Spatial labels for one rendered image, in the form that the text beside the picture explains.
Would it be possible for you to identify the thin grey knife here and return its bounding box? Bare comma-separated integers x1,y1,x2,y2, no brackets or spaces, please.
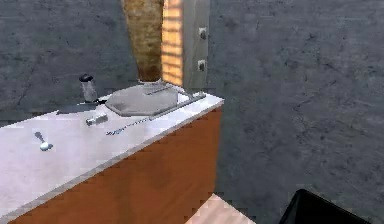
105,117,152,136

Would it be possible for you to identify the black bin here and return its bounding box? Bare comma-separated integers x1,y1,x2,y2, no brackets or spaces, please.
278,188,373,224

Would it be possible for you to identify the small silver block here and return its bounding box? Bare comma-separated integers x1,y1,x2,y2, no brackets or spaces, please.
85,113,109,127

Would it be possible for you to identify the orange counter with white top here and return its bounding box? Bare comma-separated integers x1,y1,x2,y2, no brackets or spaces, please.
0,87,225,224

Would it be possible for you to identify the grey sink basin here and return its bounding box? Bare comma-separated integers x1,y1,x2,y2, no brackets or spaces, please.
104,79,208,118

